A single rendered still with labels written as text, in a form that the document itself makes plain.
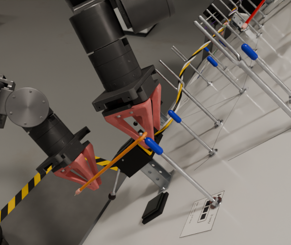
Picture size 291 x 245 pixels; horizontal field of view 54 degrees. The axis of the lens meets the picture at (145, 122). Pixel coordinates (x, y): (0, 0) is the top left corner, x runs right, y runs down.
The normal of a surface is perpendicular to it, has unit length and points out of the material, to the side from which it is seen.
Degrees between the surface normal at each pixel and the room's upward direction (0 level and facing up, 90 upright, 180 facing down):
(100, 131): 0
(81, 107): 0
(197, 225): 54
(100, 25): 68
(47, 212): 0
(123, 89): 29
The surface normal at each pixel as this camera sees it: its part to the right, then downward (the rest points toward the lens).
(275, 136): -0.73, -0.67
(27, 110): 0.33, -0.02
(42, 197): 0.00, -0.79
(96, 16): 0.24, 0.25
